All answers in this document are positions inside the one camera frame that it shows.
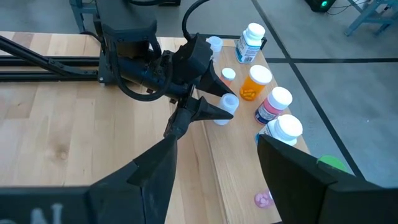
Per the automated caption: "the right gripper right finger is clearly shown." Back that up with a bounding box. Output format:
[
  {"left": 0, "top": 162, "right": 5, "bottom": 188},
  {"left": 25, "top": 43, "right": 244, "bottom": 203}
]
[{"left": 257, "top": 134, "right": 339, "bottom": 224}]

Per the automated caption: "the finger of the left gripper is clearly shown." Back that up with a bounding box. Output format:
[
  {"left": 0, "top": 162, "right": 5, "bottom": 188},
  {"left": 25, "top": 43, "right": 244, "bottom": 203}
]
[
  {"left": 190, "top": 96, "right": 234, "bottom": 122},
  {"left": 197, "top": 61, "right": 236, "bottom": 98}
]

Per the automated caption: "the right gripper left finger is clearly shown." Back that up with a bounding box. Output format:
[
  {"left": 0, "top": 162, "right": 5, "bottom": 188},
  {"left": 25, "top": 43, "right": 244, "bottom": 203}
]
[{"left": 88, "top": 134, "right": 178, "bottom": 224}]

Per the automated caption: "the small white capped vial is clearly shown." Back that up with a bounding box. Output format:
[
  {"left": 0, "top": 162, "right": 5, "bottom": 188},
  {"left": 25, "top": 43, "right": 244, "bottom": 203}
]
[{"left": 220, "top": 67, "right": 237, "bottom": 88}]

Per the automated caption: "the clear plastic bottle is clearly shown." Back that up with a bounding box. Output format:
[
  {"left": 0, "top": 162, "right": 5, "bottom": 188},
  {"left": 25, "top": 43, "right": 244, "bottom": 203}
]
[
  {"left": 206, "top": 35, "right": 224, "bottom": 63},
  {"left": 213, "top": 93, "right": 240, "bottom": 126}
]

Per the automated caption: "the small pink vial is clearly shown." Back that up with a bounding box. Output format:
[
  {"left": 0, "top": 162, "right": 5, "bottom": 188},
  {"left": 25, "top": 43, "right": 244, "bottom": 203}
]
[{"left": 254, "top": 189, "right": 275, "bottom": 209}]

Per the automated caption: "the orange bottle white cap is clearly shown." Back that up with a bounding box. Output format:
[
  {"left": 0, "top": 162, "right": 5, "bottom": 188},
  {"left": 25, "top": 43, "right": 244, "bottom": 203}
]
[{"left": 239, "top": 64, "right": 273, "bottom": 101}]

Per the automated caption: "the green cap bottle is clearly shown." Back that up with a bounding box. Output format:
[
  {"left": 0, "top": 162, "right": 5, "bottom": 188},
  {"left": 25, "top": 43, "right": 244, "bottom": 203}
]
[{"left": 317, "top": 154, "right": 348, "bottom": 174}]

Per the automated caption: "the white bottle teal striped label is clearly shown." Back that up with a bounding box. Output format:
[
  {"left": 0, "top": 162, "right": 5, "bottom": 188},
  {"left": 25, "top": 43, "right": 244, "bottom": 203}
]
[{"left": 234, "top": 22, "right": 266, "bottom": 65}]

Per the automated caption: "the white bottle blue label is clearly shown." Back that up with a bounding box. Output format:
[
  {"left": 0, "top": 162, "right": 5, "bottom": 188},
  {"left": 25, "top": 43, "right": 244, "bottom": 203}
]
[{"left": 255, "top": 114, "right": 304, "bottom": 147}]

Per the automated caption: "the pink bottle white cap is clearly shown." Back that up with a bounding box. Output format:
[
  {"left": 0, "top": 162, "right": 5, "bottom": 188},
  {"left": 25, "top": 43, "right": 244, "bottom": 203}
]
[{"left": 254, "top": 86, "right": 294, "bottom": 125}]

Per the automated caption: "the grey metal desk leg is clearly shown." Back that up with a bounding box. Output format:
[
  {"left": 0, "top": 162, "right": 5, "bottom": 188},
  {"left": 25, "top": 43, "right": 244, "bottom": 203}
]
[
  {"left": 68, "top": 0, "right": 101, "bottom": 34},
  {"left": 343, "top": 0, "right": 398, "bottom": 37}
]

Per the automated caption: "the black box green light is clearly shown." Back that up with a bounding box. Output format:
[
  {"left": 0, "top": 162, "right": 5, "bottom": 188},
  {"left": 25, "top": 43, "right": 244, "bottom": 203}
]
[{"left": 303, "top": 0, "right": 337, "bottom": 13}]

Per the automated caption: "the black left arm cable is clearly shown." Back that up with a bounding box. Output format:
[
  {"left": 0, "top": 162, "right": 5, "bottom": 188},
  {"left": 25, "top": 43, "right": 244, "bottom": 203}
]
[{"left": 110, "top": 0, "right": 212, "bottom": 103}]

